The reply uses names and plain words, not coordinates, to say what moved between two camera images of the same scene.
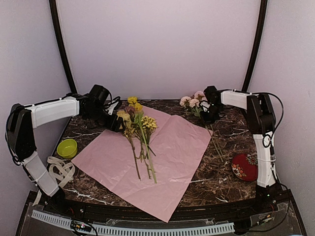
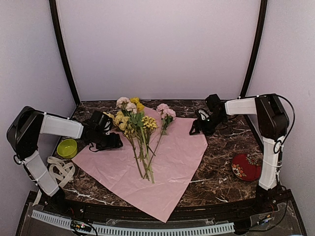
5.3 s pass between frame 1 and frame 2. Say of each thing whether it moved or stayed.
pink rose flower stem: moved
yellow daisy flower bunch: stayed
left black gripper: moved
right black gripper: moved
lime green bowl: stayed
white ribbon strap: stayed
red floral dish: stayed
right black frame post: stayed
